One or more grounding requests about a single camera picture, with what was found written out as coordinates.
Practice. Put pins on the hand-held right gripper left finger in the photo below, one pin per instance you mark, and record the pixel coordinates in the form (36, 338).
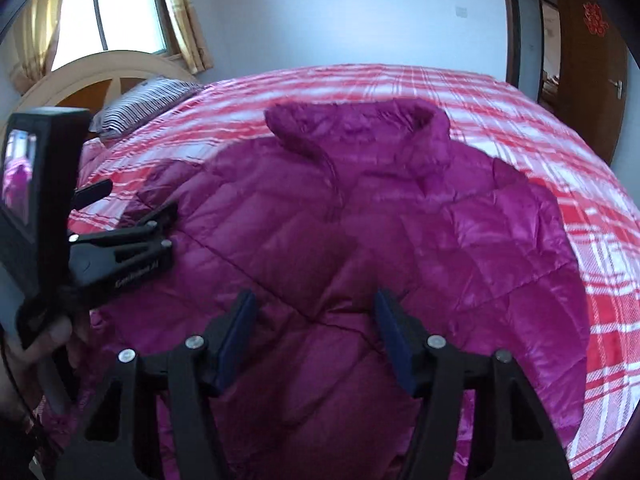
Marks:
(239, 338)

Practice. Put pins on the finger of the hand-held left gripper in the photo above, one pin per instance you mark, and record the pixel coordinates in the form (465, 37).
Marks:
(135, 232)
(92, 192)

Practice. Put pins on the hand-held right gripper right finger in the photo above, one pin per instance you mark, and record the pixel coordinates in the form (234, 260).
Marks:
(395, 345)

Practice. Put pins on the magenta puffer jacket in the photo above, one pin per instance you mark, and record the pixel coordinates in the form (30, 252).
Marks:
(375, 240)

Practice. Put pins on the person's left forearm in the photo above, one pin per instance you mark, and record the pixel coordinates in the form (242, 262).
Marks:
(15, 455)

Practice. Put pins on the person's left hand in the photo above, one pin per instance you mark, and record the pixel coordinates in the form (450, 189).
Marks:
(47, 342)

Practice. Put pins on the striped pillow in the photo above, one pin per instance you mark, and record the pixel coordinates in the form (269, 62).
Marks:
(142, 102)

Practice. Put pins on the cream arched headboard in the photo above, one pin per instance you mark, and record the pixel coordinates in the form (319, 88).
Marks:
(65, 77)

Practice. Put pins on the golden curtain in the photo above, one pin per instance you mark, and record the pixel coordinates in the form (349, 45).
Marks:
(187, 15)
(37, 25)

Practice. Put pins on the window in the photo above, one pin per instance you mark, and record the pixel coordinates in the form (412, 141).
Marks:
(125, 10)

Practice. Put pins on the red white plaid blanket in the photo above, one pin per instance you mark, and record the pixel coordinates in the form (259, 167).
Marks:
(525, 125)

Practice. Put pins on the wooden door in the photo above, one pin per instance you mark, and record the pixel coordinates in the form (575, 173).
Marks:
(590, 75)

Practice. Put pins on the red door decoration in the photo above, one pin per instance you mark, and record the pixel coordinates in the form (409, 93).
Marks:
(595, 18)

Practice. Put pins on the dark door frame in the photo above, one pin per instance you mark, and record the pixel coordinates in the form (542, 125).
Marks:
(512, 30)

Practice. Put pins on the white wall switch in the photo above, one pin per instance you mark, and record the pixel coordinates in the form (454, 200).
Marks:
(461, 11)

